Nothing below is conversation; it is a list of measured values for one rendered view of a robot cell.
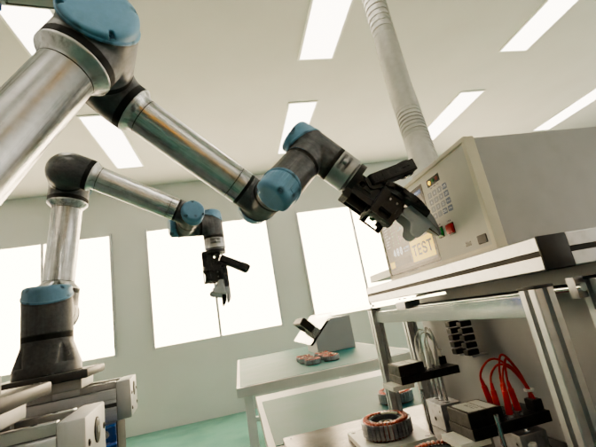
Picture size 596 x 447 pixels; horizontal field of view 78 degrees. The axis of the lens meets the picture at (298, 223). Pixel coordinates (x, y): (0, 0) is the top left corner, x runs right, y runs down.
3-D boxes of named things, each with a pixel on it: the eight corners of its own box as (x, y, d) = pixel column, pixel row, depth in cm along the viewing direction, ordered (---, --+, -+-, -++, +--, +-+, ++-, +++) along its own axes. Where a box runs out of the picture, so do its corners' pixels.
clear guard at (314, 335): (310, 346, 75) (305, 317, 77) (294, 341, 98) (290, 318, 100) (452, 317, 82) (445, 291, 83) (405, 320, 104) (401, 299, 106)
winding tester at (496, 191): (497, 250, 59) (462, 136, 64) (391, 281, 101) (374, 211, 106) (684, 220, 67) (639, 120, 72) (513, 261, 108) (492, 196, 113)
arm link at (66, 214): (21, 336, 98) (46, 152, 114) (32, 337, 111) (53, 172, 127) (74, 333, 103) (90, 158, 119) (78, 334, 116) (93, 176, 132)
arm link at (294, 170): (270, 224, 74) (299, 190, 80) (296, 206, 64) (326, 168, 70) (241, 198, 73) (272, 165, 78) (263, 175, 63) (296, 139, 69)
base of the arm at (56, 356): (-2, 385, 84) (-1, 340, 86) (24, 378, 98) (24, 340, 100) (74, 370, 89) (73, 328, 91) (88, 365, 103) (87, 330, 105)
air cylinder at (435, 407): (446, 432, 80) (440, 404, 82) (429, 423, 88) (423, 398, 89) (466, 427, 81) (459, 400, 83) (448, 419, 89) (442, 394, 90)
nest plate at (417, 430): (369, 459, 73) (368, 453, 73) (348, 438, 87) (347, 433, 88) (437, 442, 76) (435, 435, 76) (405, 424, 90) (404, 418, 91)
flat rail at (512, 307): (540, 317, 48) (533, 294, 49) (374, 323, 107) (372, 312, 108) (548, 316, 49) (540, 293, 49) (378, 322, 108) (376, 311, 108)
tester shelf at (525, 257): (547, 270, 47) (536, 236, 48) (368, 303, 112) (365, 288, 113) (792, 226, 56) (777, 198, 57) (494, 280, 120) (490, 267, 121)
